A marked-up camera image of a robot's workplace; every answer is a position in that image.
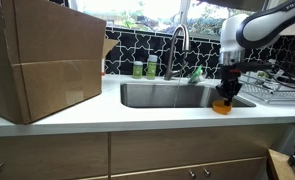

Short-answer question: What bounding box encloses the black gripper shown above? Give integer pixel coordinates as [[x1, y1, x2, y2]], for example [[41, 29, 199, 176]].
[[215, 63, 244, 107]]

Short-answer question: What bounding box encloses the small orange bowl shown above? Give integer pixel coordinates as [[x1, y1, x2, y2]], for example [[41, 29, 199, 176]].
[[212, 99, 234, 116]]

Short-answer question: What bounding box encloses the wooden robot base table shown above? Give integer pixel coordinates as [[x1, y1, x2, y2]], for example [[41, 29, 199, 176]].
[[266, 148, 295, 180]]

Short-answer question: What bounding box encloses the stainless steel sink basin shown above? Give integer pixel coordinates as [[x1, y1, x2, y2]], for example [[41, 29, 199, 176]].
[[120, 82, 257, 109]]

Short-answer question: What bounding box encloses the kitchen window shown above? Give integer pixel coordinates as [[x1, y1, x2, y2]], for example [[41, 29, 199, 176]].
[[68, 0, 268, 43]]

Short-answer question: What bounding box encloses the green sponge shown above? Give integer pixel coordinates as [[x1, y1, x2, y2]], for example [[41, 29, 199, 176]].
[[187, 64, 205, 85]]

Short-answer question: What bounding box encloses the brushed steel gooseneck faucet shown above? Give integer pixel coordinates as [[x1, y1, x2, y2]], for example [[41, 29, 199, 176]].
[[163, 24, 192, 81]]

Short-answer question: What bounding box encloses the tall green soap bottle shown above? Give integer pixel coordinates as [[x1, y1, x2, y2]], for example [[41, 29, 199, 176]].
[[146, 54, 159, 81]]

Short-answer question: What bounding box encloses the wooden base cabinet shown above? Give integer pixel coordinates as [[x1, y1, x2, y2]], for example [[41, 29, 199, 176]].
[[0, 124, 288, 180]]

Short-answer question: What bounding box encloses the brown cardboard box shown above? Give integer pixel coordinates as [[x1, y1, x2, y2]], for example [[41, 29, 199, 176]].
[[0, 0, 120, 125]]

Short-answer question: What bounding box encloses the metal wire dish rack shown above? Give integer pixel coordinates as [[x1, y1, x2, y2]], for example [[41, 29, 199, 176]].
[[236, 68, 295, 106]]

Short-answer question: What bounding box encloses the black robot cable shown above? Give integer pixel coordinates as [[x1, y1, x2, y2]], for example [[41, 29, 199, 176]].
[[240, 61, 295, 91]]

